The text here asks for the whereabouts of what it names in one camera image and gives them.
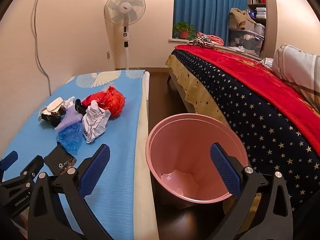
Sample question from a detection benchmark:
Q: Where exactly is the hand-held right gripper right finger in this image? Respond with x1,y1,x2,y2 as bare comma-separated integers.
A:
200,142,295,240

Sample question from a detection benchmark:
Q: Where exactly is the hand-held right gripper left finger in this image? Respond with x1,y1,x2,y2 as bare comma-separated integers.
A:
27,144,115,240

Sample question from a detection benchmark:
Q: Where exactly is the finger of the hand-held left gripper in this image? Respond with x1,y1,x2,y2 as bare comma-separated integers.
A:
0,151,19,174
0,155,45,190

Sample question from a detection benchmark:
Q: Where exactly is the black pouch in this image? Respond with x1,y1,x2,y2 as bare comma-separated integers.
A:
43,142,77,175

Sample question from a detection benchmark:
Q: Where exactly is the blue plastic bag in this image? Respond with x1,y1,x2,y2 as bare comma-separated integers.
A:
56,122,84,152

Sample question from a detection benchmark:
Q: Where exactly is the pink plastic bin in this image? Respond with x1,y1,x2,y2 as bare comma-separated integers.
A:
146,114,249,240

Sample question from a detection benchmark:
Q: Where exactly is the white printed bag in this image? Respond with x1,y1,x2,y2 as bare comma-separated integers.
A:
82,100,111,143

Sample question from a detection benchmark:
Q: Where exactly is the black-gold patterned cloth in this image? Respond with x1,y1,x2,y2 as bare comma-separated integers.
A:
39,109,67,128

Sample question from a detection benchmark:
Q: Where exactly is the white paper carton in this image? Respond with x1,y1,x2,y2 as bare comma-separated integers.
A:
41,97,66,113

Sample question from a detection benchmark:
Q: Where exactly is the small black cloth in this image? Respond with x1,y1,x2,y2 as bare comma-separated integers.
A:
74,99,87,114

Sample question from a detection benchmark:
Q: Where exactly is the orange-red plastic bag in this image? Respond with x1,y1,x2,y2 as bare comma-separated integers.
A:
101,86,126,117

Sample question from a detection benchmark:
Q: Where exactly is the blue feather-print mat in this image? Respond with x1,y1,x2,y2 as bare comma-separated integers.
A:
0,69,147,240

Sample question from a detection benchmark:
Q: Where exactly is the navy star-print blanket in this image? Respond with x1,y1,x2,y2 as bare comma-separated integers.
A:
172,49,320,212

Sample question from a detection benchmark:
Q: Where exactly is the white folding table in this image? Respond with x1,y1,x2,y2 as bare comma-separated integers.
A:
136,71,160,240

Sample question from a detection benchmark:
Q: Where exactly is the yellow star-print bed sheet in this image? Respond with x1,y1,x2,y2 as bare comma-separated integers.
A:
165,54,225,128

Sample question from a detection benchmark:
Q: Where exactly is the red floral blanket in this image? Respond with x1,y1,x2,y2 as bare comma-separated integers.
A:
175,44,320,147

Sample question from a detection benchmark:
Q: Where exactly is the white-blue crumpled cloth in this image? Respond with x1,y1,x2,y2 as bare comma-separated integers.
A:
261,57,274,69

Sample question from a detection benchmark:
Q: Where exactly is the plaid pillow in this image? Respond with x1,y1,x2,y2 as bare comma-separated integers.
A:
271,44,320,118

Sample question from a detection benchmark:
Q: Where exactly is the striped black-white cloth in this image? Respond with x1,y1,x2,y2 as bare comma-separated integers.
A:
188,36,216,50

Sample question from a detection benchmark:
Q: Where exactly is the large clear storage box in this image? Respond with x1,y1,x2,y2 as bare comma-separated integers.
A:
229,27,265,57

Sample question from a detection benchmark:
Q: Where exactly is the pink cloth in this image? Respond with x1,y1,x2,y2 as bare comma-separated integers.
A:
197,32,225,46

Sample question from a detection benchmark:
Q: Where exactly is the white window sill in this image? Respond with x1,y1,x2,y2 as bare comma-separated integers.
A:
169,37,263,60

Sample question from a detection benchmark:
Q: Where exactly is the small clear storage box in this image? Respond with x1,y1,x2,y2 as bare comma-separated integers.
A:
254,23,266,37

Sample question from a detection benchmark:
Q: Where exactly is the potted green plant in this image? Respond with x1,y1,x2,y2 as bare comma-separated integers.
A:
172,21,197,40

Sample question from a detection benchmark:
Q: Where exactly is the wooden bookshelf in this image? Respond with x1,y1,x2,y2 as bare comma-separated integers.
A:
246,0,272,55

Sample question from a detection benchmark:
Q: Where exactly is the brown coat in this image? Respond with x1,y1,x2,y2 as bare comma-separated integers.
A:
229,7,258,29

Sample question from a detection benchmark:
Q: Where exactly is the blue curtain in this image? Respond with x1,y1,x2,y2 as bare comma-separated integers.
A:
174,0,250,40

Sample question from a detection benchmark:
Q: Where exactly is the grey wall cable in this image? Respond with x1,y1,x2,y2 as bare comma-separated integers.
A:
31,0,52,97

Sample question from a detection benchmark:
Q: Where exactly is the white pedestal fan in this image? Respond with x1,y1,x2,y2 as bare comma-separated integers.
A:
104,0,147,71

